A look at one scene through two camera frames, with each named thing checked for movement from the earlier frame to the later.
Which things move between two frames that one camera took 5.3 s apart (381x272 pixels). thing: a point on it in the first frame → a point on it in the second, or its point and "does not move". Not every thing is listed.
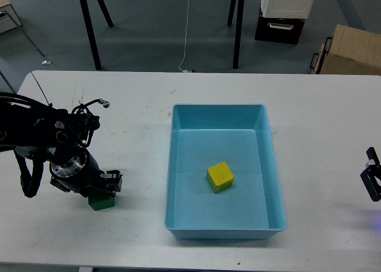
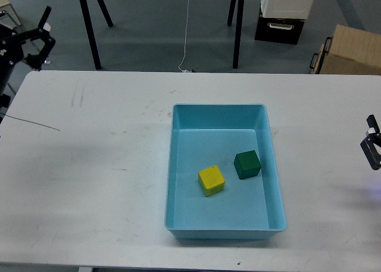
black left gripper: [80, 171] → [12, 49]
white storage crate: [287, 2] does not move
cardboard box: [353, 52] does not move
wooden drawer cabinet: [9, 19] does not move
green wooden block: [97, 203] → [247, 164]
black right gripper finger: [371, 177] → [368, 146]
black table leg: [233, 5] does not move
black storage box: [278, 30] does not move
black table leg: [239, 26] does not move
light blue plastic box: [202, 136] does not move
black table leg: [103, 5] does not move
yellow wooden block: [219, 177] → [211, 181]
